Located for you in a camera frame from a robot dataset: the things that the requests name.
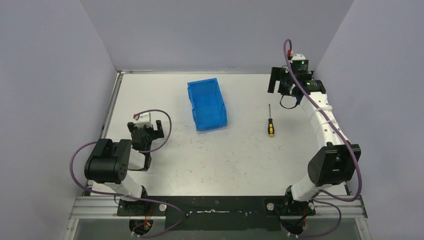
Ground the black yellow handled screwdriver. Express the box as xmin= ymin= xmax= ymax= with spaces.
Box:
xmin=267 ymin=104 xmax=275 ymax=137

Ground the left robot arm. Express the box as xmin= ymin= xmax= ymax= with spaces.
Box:
xmin=84 ymin=120 xmax=164 ymax=216

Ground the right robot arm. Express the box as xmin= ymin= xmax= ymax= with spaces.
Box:
xmin=267 ymin=59 xmax=361 ymax=216

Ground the blue plastic bin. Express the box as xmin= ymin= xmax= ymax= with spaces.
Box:
xmin=187 ymin=78 xmax=228 ymax=132

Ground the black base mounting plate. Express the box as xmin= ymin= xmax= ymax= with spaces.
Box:
xmin=116 ymin=195 xmax=316 ymax=232

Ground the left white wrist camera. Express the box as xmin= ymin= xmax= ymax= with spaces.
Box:
xmin=133 ymin=112 xmax=152 ymax=129

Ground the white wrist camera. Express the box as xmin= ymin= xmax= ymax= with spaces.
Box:
xmin=287 ymin=49 xmax=306 ymax=61
xmin=133 ymin=112 xmax=152 ymax=129

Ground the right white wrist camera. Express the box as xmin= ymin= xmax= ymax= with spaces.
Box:
xmin=287 ymin=49 xmax=306 ymax=61

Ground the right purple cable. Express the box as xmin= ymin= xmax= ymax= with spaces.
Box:
xmin=281 ymin=39 xmax=363 ymax=239

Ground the aluminium front rail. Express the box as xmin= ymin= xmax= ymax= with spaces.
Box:
xmin=69 ymin=195 xmax=368 ymax=220

